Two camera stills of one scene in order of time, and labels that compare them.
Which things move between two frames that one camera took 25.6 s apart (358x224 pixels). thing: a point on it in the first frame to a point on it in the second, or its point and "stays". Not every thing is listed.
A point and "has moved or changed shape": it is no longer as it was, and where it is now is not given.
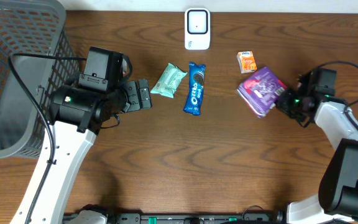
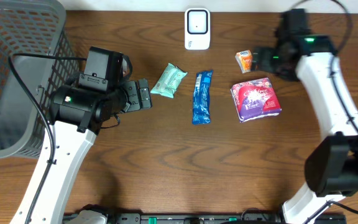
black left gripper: (132, 95) stays
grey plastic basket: (15, 105) stays
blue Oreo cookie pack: (196, 84) to (201, 109)
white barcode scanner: (197, 28) stays
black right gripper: (283, 106) to (261, 64)
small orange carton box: (247, 61) stays
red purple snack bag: (260, 92) has moved or changed shape
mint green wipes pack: (169, 81) stays
